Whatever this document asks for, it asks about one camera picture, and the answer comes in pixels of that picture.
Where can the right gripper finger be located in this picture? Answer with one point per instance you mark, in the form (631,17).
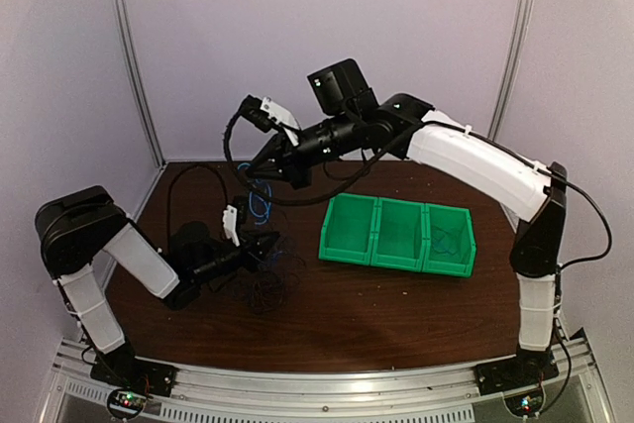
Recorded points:
(272,152)
(270,172)

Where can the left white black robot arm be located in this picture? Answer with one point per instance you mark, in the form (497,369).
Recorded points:
(75,228)

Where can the aluminium frame post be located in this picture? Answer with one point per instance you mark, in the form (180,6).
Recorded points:
(522,18)
(136,81)

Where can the aluminium front rail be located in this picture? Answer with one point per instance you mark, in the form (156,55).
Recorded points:
(440,394)

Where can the left green plastic bin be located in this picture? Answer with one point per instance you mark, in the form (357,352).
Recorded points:
(347,233)

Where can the left round circuit board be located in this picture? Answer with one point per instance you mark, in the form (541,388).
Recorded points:
(124,403)

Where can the right green plastic bin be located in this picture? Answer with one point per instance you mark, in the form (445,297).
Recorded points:
(451,246)

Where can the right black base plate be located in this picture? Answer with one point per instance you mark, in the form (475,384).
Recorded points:
(514,373)

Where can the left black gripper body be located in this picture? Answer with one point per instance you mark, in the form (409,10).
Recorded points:
(250,261)

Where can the right aluminium frame post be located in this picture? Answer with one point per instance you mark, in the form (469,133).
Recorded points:
(522,18)

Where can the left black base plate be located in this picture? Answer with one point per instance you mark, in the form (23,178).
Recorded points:
(144,377)

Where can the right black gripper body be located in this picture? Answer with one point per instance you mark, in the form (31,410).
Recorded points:
(304,168)

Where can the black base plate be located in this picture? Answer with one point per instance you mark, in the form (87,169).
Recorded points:
(514,373)
(144,377)

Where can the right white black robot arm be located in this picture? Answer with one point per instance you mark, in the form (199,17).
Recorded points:
(406,127)

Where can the left aluminium frame post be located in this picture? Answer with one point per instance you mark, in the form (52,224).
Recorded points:
(136,81)

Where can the middle green plastic bin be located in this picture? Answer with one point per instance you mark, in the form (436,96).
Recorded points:
(401,235)

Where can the right round circuit board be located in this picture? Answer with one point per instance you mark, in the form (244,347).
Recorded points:
(525,404)

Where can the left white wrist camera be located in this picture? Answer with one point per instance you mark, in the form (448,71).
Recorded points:
(234,216)

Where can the green plastic bin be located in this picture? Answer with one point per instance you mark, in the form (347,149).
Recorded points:
(401,235)
(347,233)
(451,246)

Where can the round circuit board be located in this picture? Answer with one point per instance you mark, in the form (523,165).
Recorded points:
(124,403)
(525,404)

